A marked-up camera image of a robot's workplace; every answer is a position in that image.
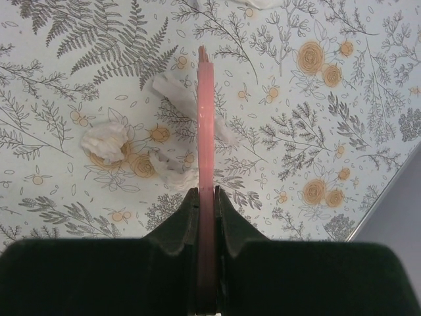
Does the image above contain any small white paper scrap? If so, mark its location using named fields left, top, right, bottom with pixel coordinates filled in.
left=80, top=122, right=128, bottom=165

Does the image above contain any white paper scrap near bottle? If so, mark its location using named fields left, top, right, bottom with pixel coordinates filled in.
left=149, top=151, right=199, bottom=192

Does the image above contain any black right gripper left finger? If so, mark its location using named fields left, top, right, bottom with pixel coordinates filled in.
left=1, top=189, right=199, bottom=315

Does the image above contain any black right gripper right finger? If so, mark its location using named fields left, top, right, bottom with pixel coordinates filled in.
left=215, top=188, right=414, bottom=315

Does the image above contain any crumpled white paper scrap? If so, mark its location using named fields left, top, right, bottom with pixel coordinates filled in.
left=235, top=0, right=284, bottom=10

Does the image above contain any pink hand brush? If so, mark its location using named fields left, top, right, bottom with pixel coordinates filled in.
left=196, top=45, right=217, bottom=315

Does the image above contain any white paper scrap under gripper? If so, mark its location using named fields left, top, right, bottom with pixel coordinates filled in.
left=152, top=72, right=239, bottom=146

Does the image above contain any floral table mat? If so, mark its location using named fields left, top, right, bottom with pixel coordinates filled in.
left=1, top=1, right=420, bottom=247

